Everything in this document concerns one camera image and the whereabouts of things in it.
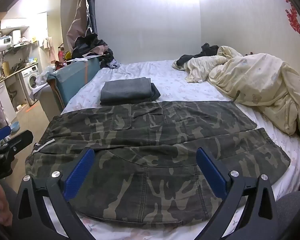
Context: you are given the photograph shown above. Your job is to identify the black garment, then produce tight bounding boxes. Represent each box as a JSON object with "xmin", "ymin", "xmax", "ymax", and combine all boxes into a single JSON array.
[{"xmin": 176, "ymin": 43, "xmax": 219, "ymax": 67}]

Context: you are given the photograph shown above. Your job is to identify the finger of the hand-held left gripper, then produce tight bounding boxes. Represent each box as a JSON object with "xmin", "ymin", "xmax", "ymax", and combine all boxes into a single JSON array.
[
  {"xmin": 0, "ymin": 129, "xmax": 34, "ymax": 161},
  {"xmin": 0, "ymin": 125, "xmax": 12, "ymax": 144}
]

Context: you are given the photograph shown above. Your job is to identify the cream printed duvet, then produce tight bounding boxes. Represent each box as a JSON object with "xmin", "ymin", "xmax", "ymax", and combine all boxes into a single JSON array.
[{"xmin": 172, "ymin": 45, "xmax": 300, "ymax": 147}]

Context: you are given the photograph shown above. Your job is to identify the grey cloth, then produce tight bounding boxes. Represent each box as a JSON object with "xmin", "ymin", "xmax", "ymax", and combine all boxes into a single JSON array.
[{"xmin": 275, "ymin": 191, "xmax": 300, "ymax": 240}]

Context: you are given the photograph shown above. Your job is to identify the white water heater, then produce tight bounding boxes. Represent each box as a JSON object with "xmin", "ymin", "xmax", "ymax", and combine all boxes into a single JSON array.
[{"xmin": 0, "ymin": 35, "xmax": 13, "ymax": 55}]

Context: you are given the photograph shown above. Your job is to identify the floral white bed sheet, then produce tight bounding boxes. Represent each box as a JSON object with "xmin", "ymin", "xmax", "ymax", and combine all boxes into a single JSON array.
[{"xmin": 44, "ymin": 60, "xmax": 300, "ymax": 240}]

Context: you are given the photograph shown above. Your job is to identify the white patterned garment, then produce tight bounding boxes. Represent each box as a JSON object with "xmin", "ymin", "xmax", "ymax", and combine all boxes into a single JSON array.
[{"xmin": 106, "ymin": 59, "xmax": 121, "ymax": 69}]

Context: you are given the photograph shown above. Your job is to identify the red wall decoration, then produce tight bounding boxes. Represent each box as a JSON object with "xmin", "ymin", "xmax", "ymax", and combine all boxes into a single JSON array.
[{"xmin": 279, "ymin": 0, "xmax": 300, "ymax": 35}]

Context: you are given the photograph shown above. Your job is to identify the pile of clothes in corner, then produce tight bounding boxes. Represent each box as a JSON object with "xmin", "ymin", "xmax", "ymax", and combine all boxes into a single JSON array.
[{"xmin": 66, "ymin": 0, "xmax": 114, "ymax": 68}]

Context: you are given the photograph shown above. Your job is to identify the camouflage pants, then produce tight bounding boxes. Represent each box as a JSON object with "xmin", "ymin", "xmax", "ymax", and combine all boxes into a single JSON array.
[{"xmin": 25, "ymin": 101, "xmax": 291, "ymax": 229}]

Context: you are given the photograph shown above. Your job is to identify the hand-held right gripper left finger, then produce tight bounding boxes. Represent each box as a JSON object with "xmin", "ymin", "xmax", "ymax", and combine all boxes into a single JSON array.
[{"xmin": 14, "ymin": 148, "xmax": 95, "ymax": 240}]

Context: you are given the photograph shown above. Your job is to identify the teal bed board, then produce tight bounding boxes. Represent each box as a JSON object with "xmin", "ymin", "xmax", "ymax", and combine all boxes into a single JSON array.
[{"xmin": 47, "ymin": 56, "xmax": 101, "ymax": 113}]

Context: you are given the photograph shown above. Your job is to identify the white washing machine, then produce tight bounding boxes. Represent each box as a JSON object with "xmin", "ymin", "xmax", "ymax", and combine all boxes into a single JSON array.
[{"xmin": 19, "ymin": 64, "xmax": 40, "ymax": 107}]

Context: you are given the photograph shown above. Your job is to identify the folded dark pants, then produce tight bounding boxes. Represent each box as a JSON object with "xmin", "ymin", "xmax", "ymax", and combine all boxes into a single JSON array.
[{"xmin": 100, "ymin": 82, "xmax": 161, "ymax": 106}]

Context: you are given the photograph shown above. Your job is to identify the person's left forearm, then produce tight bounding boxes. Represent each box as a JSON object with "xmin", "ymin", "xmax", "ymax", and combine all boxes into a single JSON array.
[{"xmin": 0, "ymin": 180, "xmax": 17, "ymax": 228}]

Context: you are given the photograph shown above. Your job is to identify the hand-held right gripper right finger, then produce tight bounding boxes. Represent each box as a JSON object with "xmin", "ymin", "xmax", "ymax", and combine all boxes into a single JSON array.
[{"xmin": 195, "ymin": 147, "xmax": 282, "ymax": 240}]

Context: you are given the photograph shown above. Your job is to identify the pink hanging towel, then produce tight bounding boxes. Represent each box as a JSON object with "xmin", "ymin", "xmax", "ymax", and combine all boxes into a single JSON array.
[{"xmin": 47, "ymin": 37, "xmax": 56, "ymax": 62}]

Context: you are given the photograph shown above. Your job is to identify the folded grey pants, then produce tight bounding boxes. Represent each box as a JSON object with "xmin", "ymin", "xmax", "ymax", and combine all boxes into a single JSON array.
[{"xmin": 100, "ymin": 77, "xmax": 153, "ymax": 103}]

